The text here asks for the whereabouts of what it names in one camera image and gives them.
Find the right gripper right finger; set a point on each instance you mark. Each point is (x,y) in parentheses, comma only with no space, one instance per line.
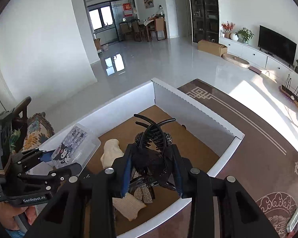
(239,215)

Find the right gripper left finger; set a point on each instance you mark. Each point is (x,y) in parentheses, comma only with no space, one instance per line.
(64,215)

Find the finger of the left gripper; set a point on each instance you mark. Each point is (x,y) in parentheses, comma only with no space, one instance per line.
(26,160)
(40,183)

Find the clear plastic storage box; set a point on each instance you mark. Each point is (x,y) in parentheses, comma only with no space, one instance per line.
(78,146)

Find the black hair claw clip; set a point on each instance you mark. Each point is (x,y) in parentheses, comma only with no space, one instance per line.
(151,159)

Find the cream and yellow knitted cloth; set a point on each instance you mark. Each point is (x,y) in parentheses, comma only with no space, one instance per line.
(129,206)

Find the person's left hand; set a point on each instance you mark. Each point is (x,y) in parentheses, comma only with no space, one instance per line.
(8,212)

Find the floral cushioned chair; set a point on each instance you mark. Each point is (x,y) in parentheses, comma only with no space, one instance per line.
(28,132)

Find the rhinestone bow hair clip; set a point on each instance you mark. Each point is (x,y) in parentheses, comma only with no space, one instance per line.
(140,189)

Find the round floor cushion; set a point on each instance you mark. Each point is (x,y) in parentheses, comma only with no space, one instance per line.
(236,60)

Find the white tv cabinet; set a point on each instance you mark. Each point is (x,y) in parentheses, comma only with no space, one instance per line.
(268,65)

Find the brown cardboard box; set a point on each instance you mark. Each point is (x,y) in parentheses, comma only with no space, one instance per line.
(212,48)

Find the black flat television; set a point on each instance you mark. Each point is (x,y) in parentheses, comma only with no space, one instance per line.
(277,44)

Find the green potted plant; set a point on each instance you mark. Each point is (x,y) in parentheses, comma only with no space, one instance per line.
(245,34)

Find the red flower vase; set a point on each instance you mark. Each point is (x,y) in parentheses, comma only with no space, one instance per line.
(227,29)

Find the distant dining table set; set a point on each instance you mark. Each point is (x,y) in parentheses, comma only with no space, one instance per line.
(144,29)

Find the dark glass display cabinet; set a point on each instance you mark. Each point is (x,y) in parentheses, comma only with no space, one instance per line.
(205,20)

